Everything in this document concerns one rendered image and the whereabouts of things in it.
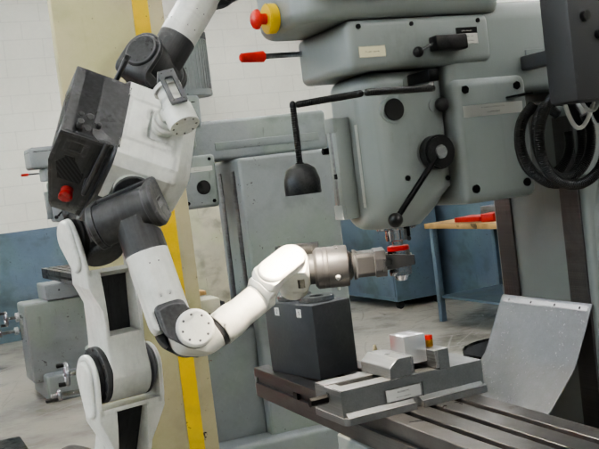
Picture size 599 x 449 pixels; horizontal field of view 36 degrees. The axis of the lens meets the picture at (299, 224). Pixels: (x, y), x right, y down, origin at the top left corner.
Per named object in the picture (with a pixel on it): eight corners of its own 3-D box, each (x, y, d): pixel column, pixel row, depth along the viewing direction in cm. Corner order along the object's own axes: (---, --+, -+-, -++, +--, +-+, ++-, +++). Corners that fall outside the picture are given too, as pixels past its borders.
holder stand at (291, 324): (320, 380, 231) (310, 300, 229) (272, 371, 249) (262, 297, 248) (358, 370, 237) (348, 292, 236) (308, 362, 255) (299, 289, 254)
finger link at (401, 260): (415, 266, 197) (386, 269, 197) (414, 251, 197) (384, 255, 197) (415, 267, 195) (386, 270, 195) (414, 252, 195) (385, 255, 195)
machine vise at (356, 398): (347, 427, 186) (340, 372, 185) (314, 413, 199) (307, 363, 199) (489, 390, 200) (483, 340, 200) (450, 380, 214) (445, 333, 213)
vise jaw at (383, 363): (390, 379, 192) (388, 360, 191) (361, 371, 203) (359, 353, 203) (415, 373, 194) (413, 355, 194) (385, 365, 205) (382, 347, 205)
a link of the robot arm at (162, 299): (165, 358, 180) (128, 251, 184) (156, 369, 192) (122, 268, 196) (220, 339, 184) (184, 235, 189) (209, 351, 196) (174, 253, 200)
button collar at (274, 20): (273, 30, 184) (269, 0, 184) (261, 36, 189) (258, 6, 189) (282, 30, 185) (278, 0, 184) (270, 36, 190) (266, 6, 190)
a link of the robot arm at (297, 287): (330, 270, 193) (275, 276, 193) (332, 300, 201) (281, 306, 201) (324, 229, 200) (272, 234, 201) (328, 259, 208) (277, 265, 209)
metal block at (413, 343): (406, 365, 197) (403, 337, 197) (391, 362, 202) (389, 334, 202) (427, 360, 199) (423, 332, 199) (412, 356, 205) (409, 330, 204)
